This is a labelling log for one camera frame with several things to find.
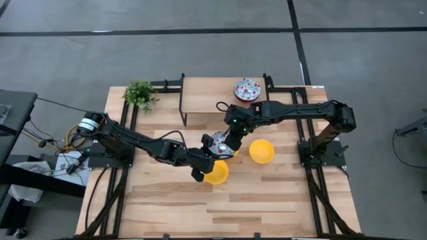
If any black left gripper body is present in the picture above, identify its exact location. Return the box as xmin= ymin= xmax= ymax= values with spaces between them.
xmin=185 ymin=134 xmax=216 ymax=183

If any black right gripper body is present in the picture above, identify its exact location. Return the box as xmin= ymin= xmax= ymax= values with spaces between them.
xmin=224 ymin=105 xmax=258 ymax=151

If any wooden shelf with black legs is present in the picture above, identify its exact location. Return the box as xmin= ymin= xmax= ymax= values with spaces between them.
xmin=178 ymin=76 xmax=272 ymax=127

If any small green potted plant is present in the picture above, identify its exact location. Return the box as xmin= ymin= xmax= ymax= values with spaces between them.
xmin=121 ymin=79 xmax=160 ymax=114

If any white paper sheet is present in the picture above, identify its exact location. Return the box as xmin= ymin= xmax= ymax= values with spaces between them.
xmin=53 ymin=150 xmax=90 ymax=187

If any black low cart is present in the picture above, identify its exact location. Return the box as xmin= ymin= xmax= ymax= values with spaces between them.
xmin=0 ymin=153 xmax=87 ymax=236

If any white plastic bag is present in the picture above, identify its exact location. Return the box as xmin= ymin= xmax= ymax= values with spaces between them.
xmin=7 ymin=161 xmax=51 ymax=203

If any black stand leg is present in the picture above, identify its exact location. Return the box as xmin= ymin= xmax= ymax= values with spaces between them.
xmin=395 ymin=108 xmax=427 ymax=137

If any black side desk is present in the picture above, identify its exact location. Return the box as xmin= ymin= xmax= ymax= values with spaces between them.
xmin=0 ymin=89 xmax=38 ymax=167

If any black aluminium rig frame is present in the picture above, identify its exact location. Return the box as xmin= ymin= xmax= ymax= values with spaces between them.
xmin=76 ymin=73 xmax=361 ymax=240

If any yellow cable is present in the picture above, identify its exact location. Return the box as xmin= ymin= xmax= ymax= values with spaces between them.
xmin=64 ymin=123 xmax=87 ymax=153

